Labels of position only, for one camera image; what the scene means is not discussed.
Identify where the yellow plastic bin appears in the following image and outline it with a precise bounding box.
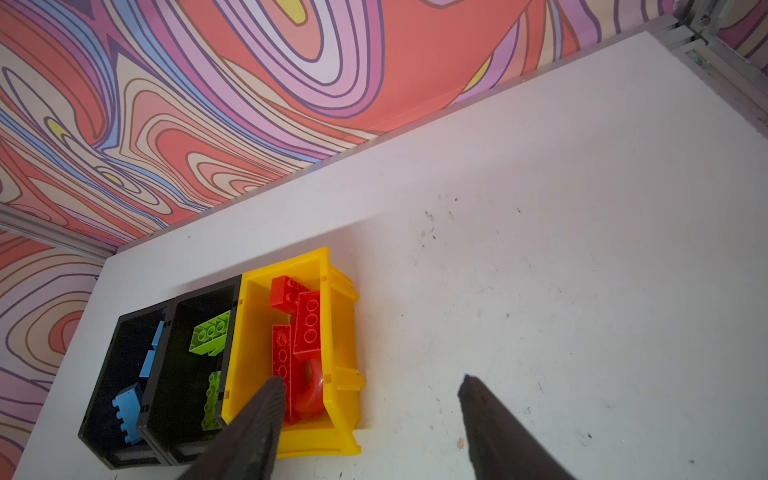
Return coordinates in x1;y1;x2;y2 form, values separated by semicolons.
221;248;365;458

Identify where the blue lego brick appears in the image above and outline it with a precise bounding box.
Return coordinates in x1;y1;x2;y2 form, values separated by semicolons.
139;322;164;378
112;383;143;445

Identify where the green lego brick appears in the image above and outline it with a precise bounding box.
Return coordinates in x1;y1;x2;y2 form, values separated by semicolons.
189;311;231;357
201;371;221;431

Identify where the left black plastic bin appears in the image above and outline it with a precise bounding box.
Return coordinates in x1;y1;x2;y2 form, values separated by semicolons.
78;300;171;470

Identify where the red lego brick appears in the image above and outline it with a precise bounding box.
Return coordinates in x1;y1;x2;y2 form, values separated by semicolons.
292;291;321;361
271;324;302;425
270;276;309;315

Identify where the black plastic bin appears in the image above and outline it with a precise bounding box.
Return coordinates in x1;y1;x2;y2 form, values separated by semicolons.
78;300;171;470
138;276;241;466

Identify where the middle black plastic bin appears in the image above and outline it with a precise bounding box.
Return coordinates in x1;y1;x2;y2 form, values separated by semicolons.
138;276;241;466

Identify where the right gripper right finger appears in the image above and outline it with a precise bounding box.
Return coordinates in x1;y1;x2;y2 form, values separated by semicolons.
458;375;573;479

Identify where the red lego arch piece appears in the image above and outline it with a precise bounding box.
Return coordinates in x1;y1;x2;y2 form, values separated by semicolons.
294;358;325;419

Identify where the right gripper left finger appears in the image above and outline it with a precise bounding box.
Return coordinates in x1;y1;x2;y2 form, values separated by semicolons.
179;377;286;480

